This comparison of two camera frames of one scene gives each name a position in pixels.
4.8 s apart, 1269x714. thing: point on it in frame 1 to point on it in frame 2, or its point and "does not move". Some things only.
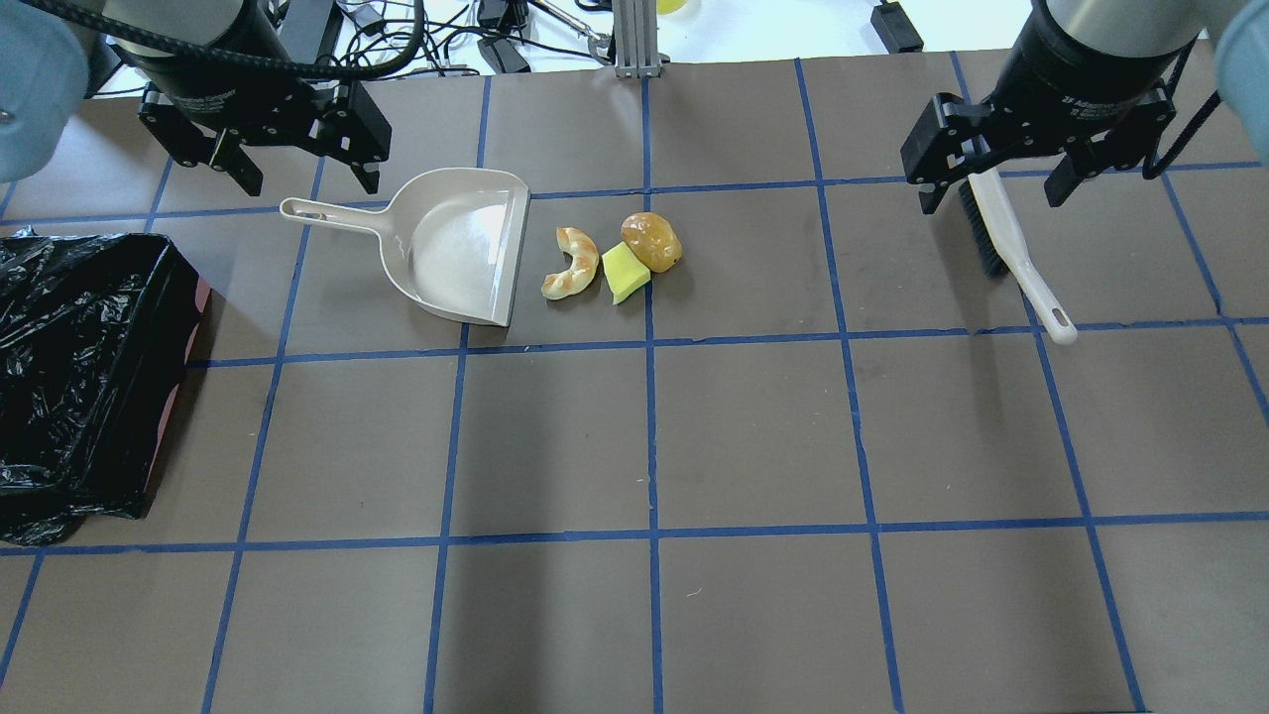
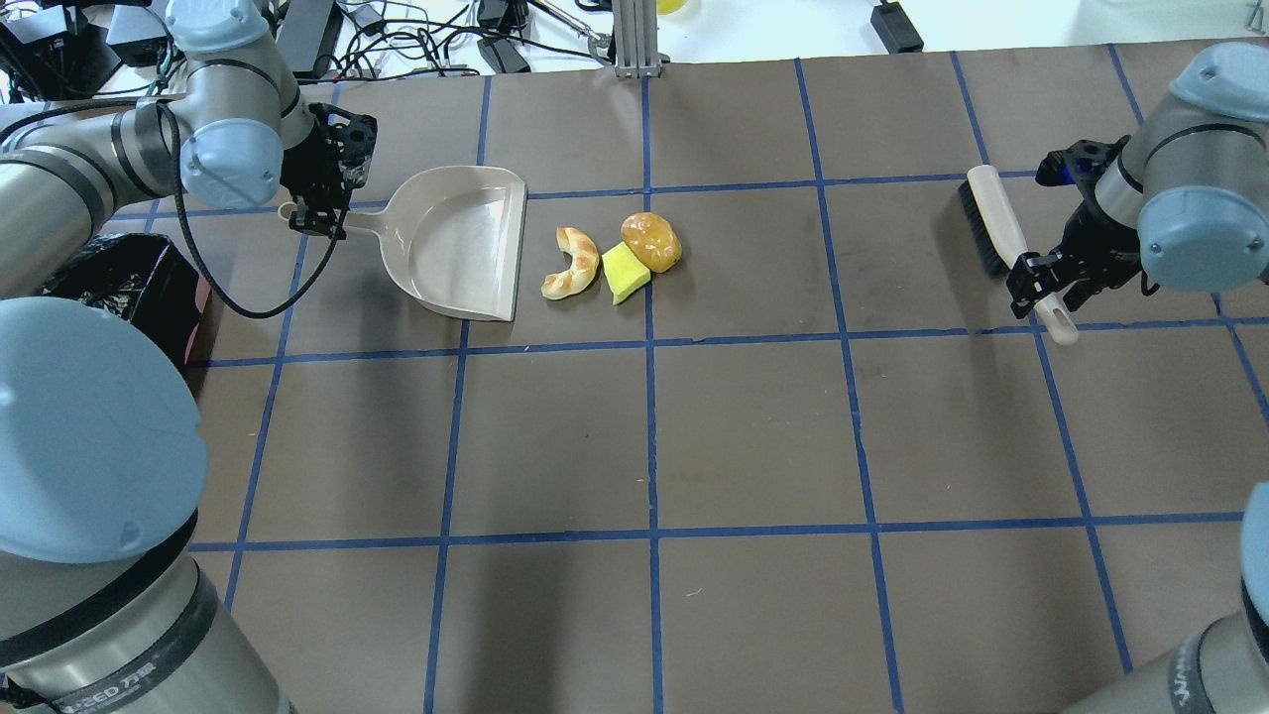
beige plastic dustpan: [452, 239] does not move
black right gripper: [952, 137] to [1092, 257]
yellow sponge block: [624, 271] does not move
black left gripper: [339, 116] to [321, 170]
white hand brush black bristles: [1002, 250] does not move
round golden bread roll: [653, 240] does not move
